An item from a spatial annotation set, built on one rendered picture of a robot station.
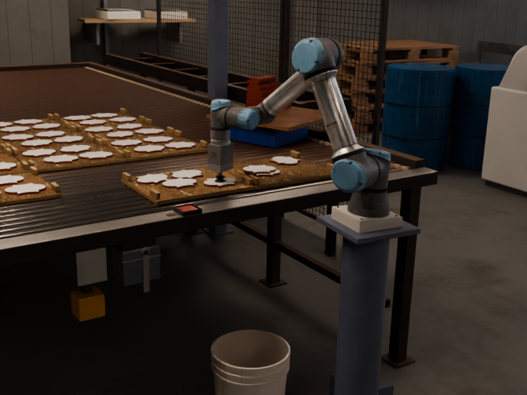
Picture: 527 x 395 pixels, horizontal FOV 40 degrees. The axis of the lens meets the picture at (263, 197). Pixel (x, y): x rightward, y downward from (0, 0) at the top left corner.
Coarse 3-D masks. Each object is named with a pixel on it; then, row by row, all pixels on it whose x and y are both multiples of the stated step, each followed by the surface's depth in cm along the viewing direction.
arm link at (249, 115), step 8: (232, 112) 265; (240, 112) 263; (248, 112) 262; (256, 112) 265; (224, 120) 267; (232, 120) 265; (240, 120) 263; (248, 120) 262; (256, 120) 265; (240, 128) 266; (248, 128) 263
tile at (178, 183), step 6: (168, 180) 279; (174, 180) 279; (180, 180) 279; (186, 180) 280; (192, 180) 280; (162, 186) 275; (168, 186) 272; (174, 186) 272; (180, 186) 272; (186, 186) 274; (192, 186) 274
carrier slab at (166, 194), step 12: (204, 168) 302; (132, 180) 281; (204, 180) 284; (240, 180) 285; (144, 192) 267; (168, 192) 267; (180, 192) 268; (192, 192) 268; (204, 192) 268; (216, 192) 269; (228, 192) 272; (156, 204) 258
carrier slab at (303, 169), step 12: (288, 156) 325; (240, 168) 303; (276, 168) 305; (288, 168) 305; (300, 168) 306; (312, 168) 306; (324, 168) 306; (264, 180) 286; (276, 180) 286; (288, 180) 286; (300, 180) 289; (312, 180) 293
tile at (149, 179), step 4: (140, 176) 284; (144, 176) 284; (148, 176) 284; (152, 176) 284; (156, 176) 284; (160, 176) 284; (164, 176) 284; (140, 180) 278; (144, 180) 278; (148, 180) 278; (152, 180) 278; (156, 180) 279; (160, 180) 279; (164, 180) 281; (156, 184) 277
